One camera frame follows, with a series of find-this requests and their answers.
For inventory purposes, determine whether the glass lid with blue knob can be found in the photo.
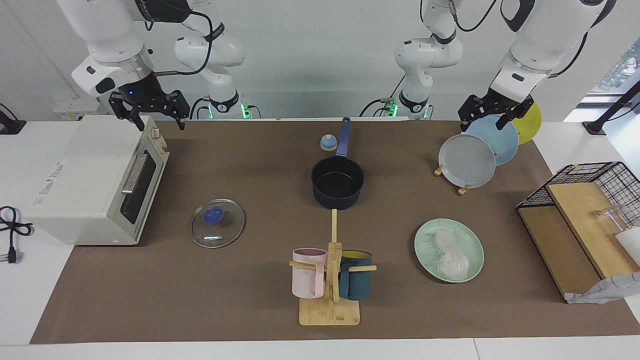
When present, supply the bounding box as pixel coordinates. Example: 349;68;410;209
189;198;246;249

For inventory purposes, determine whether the white vermicelli bundle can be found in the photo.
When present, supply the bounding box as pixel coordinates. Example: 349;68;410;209
432;231;471;280

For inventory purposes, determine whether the light blue plate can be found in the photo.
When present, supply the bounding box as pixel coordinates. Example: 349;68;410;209
466;115;520;167

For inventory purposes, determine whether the yellow plate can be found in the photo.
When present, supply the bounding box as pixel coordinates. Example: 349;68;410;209
511;101;543;146

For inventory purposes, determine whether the grey plate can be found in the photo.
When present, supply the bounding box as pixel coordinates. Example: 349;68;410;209
438;134;497;189

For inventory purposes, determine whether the wooden plate rack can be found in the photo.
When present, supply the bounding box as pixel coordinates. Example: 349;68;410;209
433;162;472;196

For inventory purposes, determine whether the light green plate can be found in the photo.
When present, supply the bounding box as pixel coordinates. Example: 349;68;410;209
414;218;485;284

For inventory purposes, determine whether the white toaster oven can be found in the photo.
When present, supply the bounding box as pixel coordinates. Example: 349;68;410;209
24;115;171;247

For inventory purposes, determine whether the black stand with clamp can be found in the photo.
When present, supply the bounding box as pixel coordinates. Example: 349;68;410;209
582;80;640;136

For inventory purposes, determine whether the wooden shelf rack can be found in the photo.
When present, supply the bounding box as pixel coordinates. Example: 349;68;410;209
517;182;640;301

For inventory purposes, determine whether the dark blue saucepan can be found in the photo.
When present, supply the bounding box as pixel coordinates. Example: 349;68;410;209
311;117;365;211

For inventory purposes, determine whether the clear glass cup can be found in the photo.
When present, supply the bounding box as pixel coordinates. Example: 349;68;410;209
592;204;628;231

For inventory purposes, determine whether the white cup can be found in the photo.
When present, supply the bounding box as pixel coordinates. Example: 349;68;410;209
615;227;640;266

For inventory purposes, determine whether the brown table mat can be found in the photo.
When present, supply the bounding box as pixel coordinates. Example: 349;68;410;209
30;120;640;345

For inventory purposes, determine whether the dark teal mug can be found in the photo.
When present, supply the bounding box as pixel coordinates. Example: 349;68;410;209
338;250;373;301

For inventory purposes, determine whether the white patterned plastic bag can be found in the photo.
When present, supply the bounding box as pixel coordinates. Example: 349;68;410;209
565;271;640;305

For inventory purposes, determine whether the pink mug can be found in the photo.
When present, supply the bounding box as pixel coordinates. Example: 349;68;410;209
292;248;328;300

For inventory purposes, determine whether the wooden mug rack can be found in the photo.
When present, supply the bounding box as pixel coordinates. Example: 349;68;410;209
289;209;377;327

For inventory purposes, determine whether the black right base cable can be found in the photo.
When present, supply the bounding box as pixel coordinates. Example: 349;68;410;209
189;96;261;121

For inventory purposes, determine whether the black base cable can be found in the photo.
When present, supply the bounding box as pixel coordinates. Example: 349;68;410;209
360;97;401;118
189;96;261;121

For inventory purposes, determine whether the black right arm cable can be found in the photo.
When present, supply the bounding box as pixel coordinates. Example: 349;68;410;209
144;9;217;77

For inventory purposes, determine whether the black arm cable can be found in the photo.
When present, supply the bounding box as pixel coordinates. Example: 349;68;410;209
144;9;217;77
447;0;591;79

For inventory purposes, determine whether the white wall box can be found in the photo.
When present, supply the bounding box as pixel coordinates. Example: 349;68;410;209
52;97;108;121

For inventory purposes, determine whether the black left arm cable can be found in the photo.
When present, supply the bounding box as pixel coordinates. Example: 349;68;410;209
447;0;591;79

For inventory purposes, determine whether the black left base cable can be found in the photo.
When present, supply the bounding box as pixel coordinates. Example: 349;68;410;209
360;97;401;118

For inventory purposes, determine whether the black wire basket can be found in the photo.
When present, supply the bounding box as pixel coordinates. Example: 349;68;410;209
516;161;640;231

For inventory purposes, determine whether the black mount base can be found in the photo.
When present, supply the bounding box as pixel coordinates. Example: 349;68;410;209
0;102;27;135

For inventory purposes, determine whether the black power cord with plug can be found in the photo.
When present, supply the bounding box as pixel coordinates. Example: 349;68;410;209
0;206;34;264

